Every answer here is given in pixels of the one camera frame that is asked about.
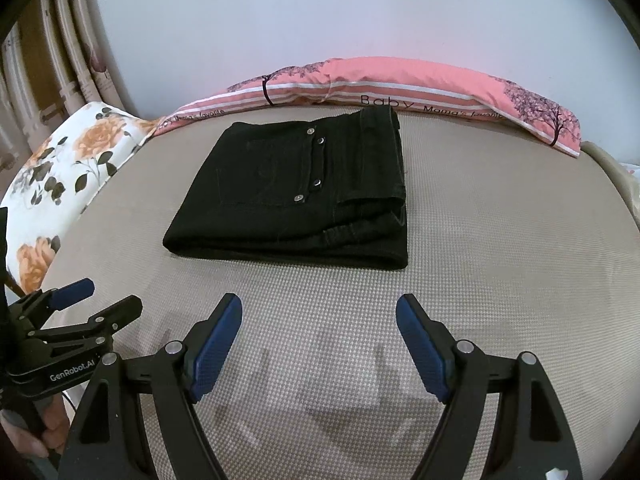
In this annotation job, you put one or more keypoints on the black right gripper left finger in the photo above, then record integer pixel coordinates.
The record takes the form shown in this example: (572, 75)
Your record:
(108, 439)

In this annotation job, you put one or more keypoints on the black pants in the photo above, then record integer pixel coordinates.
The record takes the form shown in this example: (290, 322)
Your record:
(331, 191)

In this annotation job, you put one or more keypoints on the beige textured bed mattress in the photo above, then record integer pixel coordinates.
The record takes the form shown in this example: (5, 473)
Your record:
(512, 245)

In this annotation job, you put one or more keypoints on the white orange floral pillow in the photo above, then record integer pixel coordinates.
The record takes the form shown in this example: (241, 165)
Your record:
(59, 181)

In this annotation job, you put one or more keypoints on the white crumpled cloth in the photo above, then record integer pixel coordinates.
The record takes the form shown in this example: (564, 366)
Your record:
(632, 169)

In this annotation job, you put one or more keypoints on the pink striped tree pillow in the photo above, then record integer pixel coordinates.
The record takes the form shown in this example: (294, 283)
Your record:
(408, 85)

